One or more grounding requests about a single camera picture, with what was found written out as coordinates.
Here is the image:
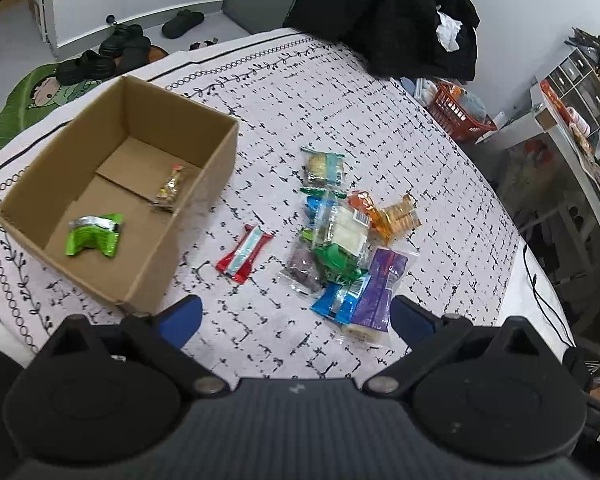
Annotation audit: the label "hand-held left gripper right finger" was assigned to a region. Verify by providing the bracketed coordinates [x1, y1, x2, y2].
[362, 295, 567, 402]

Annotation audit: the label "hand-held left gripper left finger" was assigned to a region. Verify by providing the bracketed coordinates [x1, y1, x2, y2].
[30, 295, 231, 402]

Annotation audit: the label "long purple snack packet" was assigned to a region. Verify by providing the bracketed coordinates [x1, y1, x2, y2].
[352, 247, 410, 346]

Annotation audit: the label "blue snack packet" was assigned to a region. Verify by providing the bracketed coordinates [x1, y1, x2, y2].
[310, 280, 368, 323]

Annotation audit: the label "red snack bar packet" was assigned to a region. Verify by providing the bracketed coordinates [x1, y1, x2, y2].
[216, 224, 272, 284]

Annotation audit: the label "green clear snack packet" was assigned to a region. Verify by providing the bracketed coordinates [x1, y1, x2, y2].
[312, 240, 371, 286]

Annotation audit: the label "orange clear cracker packet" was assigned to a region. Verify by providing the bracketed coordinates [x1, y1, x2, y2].
[375, 194, 422, 246]

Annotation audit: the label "clear white cracker packet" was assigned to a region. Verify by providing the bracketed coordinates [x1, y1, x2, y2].
[305, 196, 372, 261]

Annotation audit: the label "dark chocolate clear packet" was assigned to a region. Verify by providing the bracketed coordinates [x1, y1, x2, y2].
[280, 240, 326, 293]

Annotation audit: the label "orange snack packet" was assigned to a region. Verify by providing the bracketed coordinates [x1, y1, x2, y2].
[347, 191, 381, 231]

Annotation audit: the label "small gold candy packet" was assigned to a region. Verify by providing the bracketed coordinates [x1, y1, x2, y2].
[150, 164, 188, 211]

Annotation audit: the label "slim green snack packet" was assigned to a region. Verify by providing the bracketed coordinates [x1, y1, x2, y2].
[300, 186, 348, 201]

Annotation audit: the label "teal cracker packet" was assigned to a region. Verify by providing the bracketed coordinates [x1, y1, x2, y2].
[300, 147, 346, 188]

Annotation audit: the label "cardboard box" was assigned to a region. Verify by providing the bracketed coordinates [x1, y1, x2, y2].
[0, 75, 239, 315]

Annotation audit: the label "white black patterned blanket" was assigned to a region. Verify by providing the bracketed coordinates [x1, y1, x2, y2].
[0, 27, 576, 381]

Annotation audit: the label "orange plastic basket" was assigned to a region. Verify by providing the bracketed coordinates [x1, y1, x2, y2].
[425, 80, 498, 143]

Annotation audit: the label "blue-grey knit item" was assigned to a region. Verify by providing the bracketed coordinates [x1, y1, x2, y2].
[460, 87, 488, 121]

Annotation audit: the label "clear plastic bottles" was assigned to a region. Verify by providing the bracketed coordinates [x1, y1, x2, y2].
[412, 77, 438, 106]

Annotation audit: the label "black chunky shoe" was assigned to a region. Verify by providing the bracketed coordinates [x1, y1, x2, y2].
[115, 47, 153, 76]
[99, 23, 152, 58]
[55, 51, 117, 86]

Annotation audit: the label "green cartoon rug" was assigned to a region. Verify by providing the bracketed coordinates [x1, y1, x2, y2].
[0, 47, 171, 153]

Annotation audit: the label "black slipper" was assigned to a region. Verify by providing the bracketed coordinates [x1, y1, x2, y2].
[161, 9, 206, 40]

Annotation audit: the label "white cloth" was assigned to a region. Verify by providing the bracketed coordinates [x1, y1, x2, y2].
[436, 10, 463, 52]

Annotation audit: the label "grey cubby storage unit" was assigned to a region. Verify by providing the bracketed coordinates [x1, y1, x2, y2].
[547, 47, 600, 111]

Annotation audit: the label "black clothes pile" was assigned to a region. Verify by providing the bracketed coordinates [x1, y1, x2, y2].
[282, 0, 481, 83]

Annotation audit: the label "black cable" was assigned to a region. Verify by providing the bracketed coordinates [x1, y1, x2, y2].
[522, 245, 573, 348]

